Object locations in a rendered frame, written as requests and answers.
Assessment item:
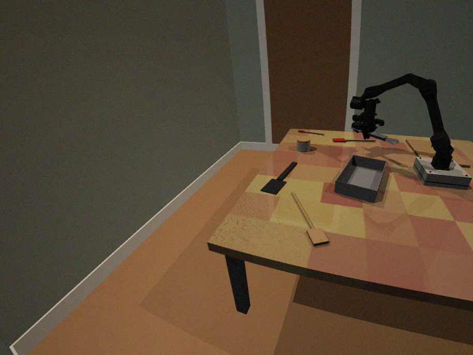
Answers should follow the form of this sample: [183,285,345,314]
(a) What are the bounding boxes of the light wooden board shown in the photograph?
[406,139,470,168]

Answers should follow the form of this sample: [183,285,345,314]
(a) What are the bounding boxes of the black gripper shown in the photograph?
[351,111,384,140]

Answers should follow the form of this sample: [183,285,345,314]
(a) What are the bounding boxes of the grey roasting tin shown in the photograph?
[334,155,387,203]

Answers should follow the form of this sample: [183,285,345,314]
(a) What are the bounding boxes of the black spatula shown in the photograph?
[261,162,297,195]

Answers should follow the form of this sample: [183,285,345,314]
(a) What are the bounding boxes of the grey cylinder with tan lid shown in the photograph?
[297,137,311,152]

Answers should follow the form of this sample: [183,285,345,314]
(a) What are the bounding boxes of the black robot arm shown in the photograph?
[350,73,454,171]

